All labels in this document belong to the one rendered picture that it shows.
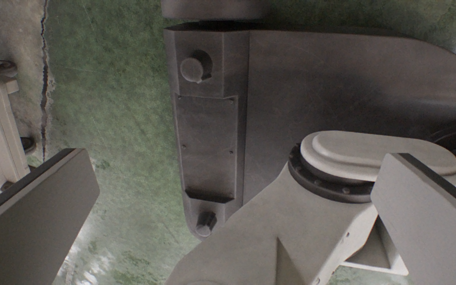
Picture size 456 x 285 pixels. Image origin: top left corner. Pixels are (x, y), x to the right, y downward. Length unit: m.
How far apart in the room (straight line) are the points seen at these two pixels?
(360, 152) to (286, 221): 0.14
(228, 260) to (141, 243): 1.00
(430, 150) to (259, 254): 0.28
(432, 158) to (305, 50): 0.24
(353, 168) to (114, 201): 0.92
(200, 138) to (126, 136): 0.40
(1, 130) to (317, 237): 0.79
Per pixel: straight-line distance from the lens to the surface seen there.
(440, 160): 0.41
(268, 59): 0.45
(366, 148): 0.38
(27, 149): 1.10
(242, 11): 0.44
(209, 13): 0.43
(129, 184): 0.99
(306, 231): 0.30
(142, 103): 0.77
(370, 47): 0.46
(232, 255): 0.24
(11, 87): 0.86
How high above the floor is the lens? 0.61
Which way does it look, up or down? 57 degrees down
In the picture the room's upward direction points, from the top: 156 degrees counter-clockwise
